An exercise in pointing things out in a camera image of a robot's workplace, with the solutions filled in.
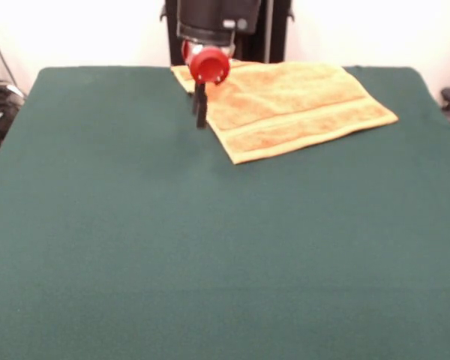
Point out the black equipment pile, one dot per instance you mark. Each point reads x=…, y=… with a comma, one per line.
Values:
x=0, y=112

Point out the tan terry towel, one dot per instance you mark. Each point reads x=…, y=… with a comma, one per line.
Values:
x=285, y=105

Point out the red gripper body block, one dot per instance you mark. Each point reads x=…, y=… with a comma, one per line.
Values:
x=210, y=65

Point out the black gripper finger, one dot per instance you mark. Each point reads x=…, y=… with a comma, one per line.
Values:
x=202, y=108
x=194, y=99

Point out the dark green table cloth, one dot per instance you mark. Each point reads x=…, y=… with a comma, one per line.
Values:
x=135, y=225

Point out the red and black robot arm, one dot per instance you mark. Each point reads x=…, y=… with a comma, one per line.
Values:
x=213, y=18

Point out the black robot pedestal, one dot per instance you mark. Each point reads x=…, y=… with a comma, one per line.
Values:
x=277, y=33

